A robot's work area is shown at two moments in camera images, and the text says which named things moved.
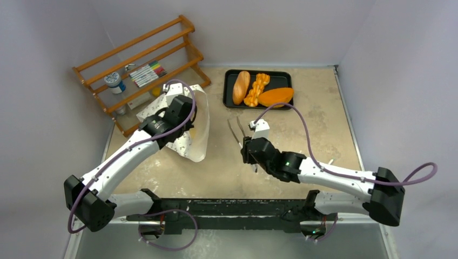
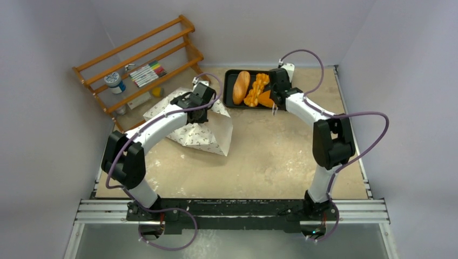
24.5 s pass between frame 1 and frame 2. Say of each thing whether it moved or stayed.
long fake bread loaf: stayed
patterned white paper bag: moved
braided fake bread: stayed
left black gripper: moved
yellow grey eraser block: stayed
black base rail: stayed
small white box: stayed
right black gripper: moved
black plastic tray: stayed
